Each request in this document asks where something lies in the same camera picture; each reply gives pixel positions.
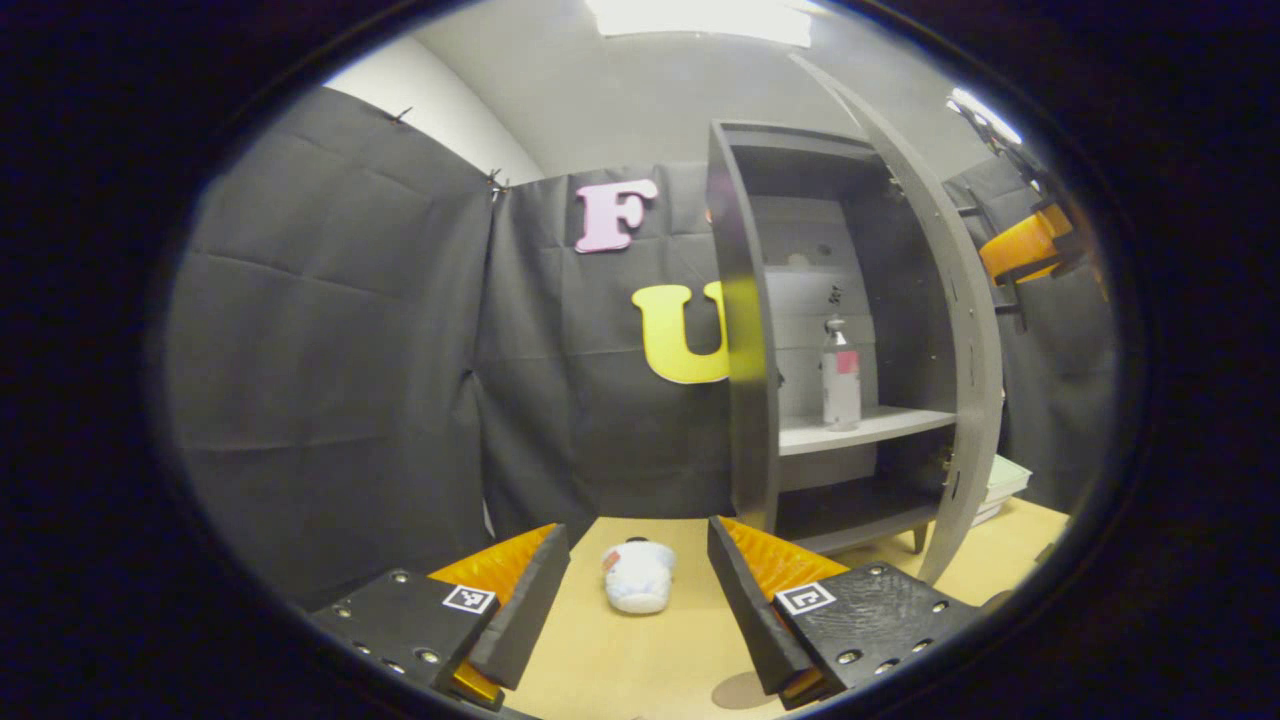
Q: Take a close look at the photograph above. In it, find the clear bottle with pink label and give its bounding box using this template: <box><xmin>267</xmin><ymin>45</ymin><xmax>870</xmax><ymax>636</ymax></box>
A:
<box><xmin>821</xmin><ymin>316</ymin><xmax>862</xmax><ymax>432</ymax></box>

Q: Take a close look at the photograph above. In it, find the grey cabinet door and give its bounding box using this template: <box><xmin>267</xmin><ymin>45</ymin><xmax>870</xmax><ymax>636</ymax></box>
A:
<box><xmin>790</xmin><ymin>55</ymin><xmax>1004</xmax><ymax>586</ymax></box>

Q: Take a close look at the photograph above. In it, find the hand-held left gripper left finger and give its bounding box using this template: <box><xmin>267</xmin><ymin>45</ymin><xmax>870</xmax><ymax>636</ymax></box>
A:
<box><xmin>305</xmin><ymin>523</ymin><xmax>573</xmax><ymax>713</ymax></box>

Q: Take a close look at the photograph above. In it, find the black backdrop cloth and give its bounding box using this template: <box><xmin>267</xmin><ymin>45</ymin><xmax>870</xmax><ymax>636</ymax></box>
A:
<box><xmin>165</xmin><ymin>85</ymin><xmax>1116</xmax><ymax>611</ymax></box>

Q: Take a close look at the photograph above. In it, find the small ceiling light panel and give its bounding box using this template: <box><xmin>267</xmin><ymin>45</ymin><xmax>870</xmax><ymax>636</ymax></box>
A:
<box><xmin>948</xmin><ymin>88</ymin><xmax>1023</xmax><ymax>146</ymax></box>

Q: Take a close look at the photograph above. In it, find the large ceiling light panel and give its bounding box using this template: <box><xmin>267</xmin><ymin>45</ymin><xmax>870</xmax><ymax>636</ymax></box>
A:
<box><xmin>585</xmin><ymin>0</ymin><xmax>816</xmax><ymax>49</ymax></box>

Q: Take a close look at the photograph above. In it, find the dark grey cabinet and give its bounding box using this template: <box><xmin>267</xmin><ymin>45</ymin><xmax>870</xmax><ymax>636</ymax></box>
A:
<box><xmin>705</xmin><ymin>120</ymin><xmax>961</xmax><ymax>557</ymax></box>

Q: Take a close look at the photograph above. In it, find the white plush toy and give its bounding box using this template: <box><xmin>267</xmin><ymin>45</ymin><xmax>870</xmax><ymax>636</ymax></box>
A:
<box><xmin>601</xmin><ymin>537</ymin><xmax>678</xmax><ymax>615</ymax></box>

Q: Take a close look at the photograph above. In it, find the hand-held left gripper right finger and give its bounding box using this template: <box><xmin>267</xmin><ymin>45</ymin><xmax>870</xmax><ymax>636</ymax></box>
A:
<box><xmin>705</xmin><ymin>516</ymin><xmax>986</xmax><ymax>713</ymax></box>

